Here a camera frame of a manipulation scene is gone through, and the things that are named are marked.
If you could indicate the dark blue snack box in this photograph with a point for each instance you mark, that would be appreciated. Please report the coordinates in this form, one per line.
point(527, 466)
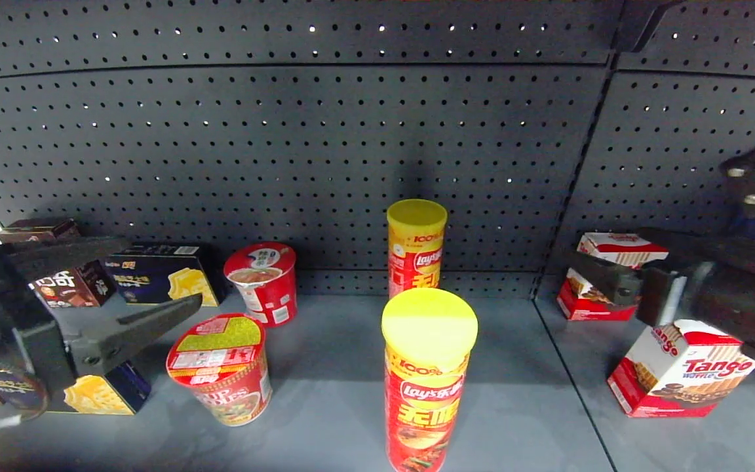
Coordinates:
point(154, 275)
point(109, 393)

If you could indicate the brown chocolate snack box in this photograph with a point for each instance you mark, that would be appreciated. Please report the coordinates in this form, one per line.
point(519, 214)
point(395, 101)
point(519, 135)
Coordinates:
point(37, 231)
point(73, 285)

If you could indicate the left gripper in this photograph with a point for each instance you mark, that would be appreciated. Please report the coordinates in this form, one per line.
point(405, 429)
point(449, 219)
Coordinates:
point(37, 347)

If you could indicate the black shop shelf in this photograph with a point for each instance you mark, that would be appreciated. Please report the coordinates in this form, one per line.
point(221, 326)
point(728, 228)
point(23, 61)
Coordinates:
point(325, 144)

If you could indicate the red white wafer box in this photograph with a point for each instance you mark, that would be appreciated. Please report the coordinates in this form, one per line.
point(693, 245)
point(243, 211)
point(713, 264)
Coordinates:
point(587, 305)
point(620, 248)
point(679, 377)

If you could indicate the red instant noodle cup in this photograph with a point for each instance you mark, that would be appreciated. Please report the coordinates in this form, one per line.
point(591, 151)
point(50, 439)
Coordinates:
point(223, 367)
point(266, 282)

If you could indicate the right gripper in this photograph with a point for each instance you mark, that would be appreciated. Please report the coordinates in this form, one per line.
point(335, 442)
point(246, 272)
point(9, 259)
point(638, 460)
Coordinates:
point(712, 295)

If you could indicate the red chip can yellow lid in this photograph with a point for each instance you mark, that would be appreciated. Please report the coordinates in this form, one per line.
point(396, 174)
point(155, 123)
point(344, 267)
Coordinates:
point(415, 249)
point(425, 393)

